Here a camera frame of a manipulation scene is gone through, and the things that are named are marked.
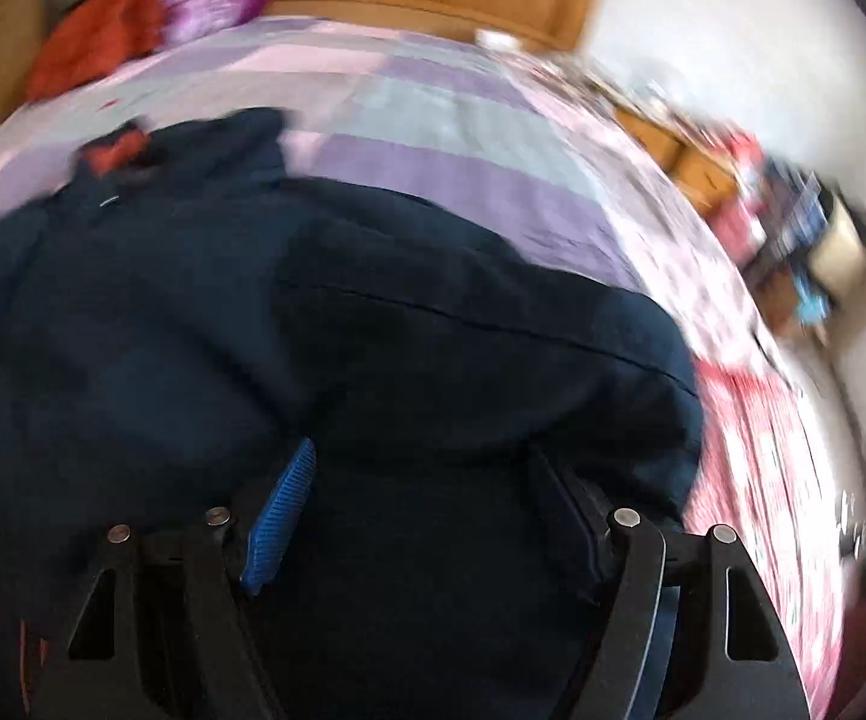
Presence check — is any pink checked bed sheet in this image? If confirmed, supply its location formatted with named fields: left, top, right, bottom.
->
left=684, top=360, right=865, bottom=720

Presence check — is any purple patchwork quilt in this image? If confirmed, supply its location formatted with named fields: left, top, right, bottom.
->
left=0, top=15, right=775, bottom=383

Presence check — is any shiny purple pillow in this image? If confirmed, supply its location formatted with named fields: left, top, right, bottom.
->
left=158, top=0, right=270, bottom=44

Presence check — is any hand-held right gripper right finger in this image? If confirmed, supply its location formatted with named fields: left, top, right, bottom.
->
left=529, top=451, right=810, bottom=720

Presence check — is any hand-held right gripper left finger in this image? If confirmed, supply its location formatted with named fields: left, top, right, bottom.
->
left=28, top=437, right=319, bottom=720

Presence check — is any orange padded jacket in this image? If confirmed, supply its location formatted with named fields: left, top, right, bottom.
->
left=26, top=0, right=183, bottom=103

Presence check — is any wooden nightstand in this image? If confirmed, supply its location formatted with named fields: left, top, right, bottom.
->
left=613, top=105, right=743, bottom=220

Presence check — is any navy blue jacket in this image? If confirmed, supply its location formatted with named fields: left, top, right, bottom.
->
left=0, top=106, right=705, bottom=720

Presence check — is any cardboard box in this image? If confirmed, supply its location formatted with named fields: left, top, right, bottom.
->
left=806, top=193, right=866, bottom=350

